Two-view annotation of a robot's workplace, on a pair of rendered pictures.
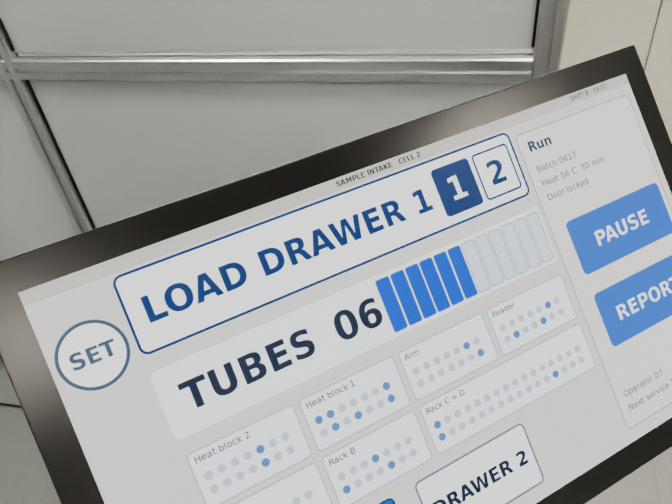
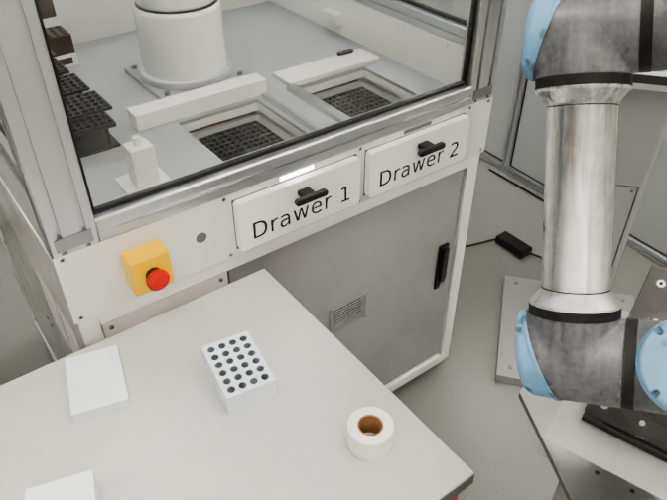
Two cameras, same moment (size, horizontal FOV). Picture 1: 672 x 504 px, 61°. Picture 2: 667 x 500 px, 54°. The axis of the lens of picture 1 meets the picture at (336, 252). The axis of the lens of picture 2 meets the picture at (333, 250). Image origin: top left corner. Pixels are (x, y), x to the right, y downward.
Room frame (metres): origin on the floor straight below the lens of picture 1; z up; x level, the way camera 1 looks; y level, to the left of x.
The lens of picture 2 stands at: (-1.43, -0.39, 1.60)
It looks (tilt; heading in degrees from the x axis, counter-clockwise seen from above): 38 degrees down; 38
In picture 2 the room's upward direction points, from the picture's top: straight up
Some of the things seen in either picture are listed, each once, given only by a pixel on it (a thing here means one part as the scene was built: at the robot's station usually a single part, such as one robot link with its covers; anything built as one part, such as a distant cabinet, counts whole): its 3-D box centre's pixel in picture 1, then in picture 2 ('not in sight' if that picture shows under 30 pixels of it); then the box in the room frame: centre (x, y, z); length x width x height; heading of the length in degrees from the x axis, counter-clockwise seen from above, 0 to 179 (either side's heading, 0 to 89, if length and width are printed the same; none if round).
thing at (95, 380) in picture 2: not in sight; (96, 381); (-1.11, 0.35, 0.77); 0.13 x 0.09 x 0.02; 60
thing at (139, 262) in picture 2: not in sight; (148, 268); (-0.94, 0.40, 0.88); 0.07 x 0.05 x 0.07; 164
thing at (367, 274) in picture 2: not in sight; (227, 257); (-0.44, 0.77, 0.40); 1.03 x 0.95 x 0.80; 164
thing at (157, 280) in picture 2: not in sight; (156, 278); (-0.95, 0.37, 0.88); 0.04 x 0.03 x 0.04; 164
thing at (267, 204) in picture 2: not in sight; (300, 201); (-0.62, 0.32, 0.87); 0.29 x 0.02 x 0.11; 164
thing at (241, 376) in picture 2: not in sight; (238, 370); (-0.95, 0.18, 0.78); 0.12 x 0.08 x 0.04; 65
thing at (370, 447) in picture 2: not in sight; (369, 433); (-0.92, -0.07, 0.78); 0.07 x 0.07 x 0.04
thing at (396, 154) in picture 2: not in sight; (418, 155); (-0.31, 0.24, 0.87); 0.29 x 0.02 x 0.11; 164
